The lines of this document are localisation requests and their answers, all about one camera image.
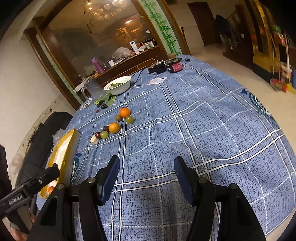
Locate large orange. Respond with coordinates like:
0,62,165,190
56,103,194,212
48,186,55,195

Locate dark red plum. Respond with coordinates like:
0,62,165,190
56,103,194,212
95,132,101,139

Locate dark purple plum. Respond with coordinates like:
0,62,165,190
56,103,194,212
103,126,109,132

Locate small orange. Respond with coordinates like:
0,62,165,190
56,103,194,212
108,123,120,134

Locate green round fruit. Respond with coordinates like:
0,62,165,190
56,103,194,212
125,115,134,125

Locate green grape fruit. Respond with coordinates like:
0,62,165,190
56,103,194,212
100,131,109,140

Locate person left hand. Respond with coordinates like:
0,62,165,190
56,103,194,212
1,211,36,240

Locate yellow foam tray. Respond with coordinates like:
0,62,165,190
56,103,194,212
40,128,81,199

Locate brown kiwi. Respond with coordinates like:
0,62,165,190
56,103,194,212
115,115,122,122

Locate blue plaid tablecloth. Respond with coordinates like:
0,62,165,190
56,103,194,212
67,57,295,240

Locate orange near kiwi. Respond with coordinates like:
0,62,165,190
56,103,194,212
119,108,131,118

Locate green leaves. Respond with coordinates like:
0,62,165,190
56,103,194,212
94,92,117,107

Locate glass pitcher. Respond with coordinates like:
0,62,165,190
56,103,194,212
81,78,106,101

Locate white bowl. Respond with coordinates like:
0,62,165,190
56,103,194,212
104,75,132,95

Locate white paper card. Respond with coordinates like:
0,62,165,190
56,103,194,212
147,77,166,85

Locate purple thermos bottle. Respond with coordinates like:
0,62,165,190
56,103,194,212
91,57,104,74

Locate black red jar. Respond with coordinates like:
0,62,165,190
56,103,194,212
168,60,183,73

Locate wooden sideboard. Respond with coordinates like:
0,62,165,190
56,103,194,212
90,46,168,87

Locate white plastic bag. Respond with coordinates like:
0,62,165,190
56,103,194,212
112,47,135,59

